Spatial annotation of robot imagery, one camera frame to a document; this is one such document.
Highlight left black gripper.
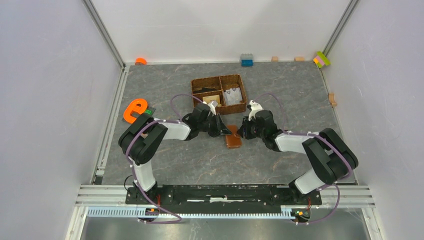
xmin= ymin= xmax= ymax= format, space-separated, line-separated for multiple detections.
xmin=198 ymin=112 xmax=232 ymax=138

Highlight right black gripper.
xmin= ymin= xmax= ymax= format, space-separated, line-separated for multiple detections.
xmin=236 ymin=115 xmax=266 ymax=140

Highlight brown leather card holder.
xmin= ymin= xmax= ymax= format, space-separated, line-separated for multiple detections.
xmin=225 ymin=125 xmax=242 ymax=149

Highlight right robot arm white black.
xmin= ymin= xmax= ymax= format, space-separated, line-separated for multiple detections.
xmin=237 ymin=110 xmax=359 ymax=204

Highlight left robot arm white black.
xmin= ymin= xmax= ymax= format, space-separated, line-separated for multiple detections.
xmin=118 ymin=103 xmax=232 ymax=204

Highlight gold card in basket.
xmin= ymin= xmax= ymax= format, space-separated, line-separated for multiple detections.
xmin=202 ymin=94 xmax=221 ymax=104

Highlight white cards in basket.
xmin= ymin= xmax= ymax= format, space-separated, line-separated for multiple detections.
xmin=223 ymin=87 xmax=243 ymax=106

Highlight black card in basket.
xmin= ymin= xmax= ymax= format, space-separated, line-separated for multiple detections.
xmin=192 ymin=87 xmax=217 ymax=94

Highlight brown wicker divided basket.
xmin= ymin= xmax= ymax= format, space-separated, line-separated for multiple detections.
xmin=190 ymin=74 xmax=247 ymax=115

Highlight blue grey toy brick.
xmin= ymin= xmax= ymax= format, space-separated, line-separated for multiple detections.
xmin=240 ymin=53 xmax=254 ymax=67

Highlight orange plastic letter toy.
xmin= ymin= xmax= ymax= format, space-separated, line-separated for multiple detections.
xmin=123 ymin=98 xmax=148 ymax=124

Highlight wooden arch block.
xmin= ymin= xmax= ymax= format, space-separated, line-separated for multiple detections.
xmin=328 ymin=92 xmax=338 ymax=107

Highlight green pink yellow brick stack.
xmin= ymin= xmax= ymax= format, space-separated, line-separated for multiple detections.
xmin=313 ymin=51 xmax=331 ymax=69

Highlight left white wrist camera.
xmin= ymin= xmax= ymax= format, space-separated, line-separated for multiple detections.
xmin=206 ymin=100 xmax=221 ymax=116

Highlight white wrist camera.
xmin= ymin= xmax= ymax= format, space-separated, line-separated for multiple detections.
xmin=246 ymin=100 xmax=263 ymax=121
xmin=206 ymin=100 xmax=221 ymax=116

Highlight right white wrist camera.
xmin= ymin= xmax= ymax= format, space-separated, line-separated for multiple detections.
xmin=246 ymin=100 xmax=263 ymax=121

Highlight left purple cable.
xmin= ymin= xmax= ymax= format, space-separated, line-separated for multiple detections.
xmin=125 ymin=94 xmax=205 ymax=225

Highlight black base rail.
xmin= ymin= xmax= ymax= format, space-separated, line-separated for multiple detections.
xmin=125 ymin=184 xmax=322 ymax=216

